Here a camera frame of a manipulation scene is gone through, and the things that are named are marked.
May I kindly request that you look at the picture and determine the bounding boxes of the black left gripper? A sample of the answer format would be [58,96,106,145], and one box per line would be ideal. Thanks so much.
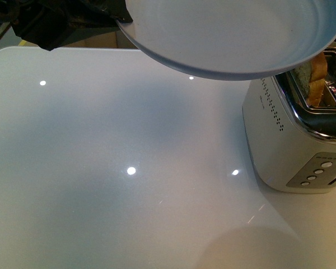
[0,0,133,51]

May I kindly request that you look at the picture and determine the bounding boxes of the silver toaster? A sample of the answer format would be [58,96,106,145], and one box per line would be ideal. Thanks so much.
[242,47,336,193]

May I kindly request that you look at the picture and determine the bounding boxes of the brown bread slice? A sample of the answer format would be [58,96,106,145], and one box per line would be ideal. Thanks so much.
[292,52,328,107]

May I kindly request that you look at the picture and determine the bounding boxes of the white round plate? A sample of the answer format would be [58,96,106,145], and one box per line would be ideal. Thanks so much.
[119,0,336,81]

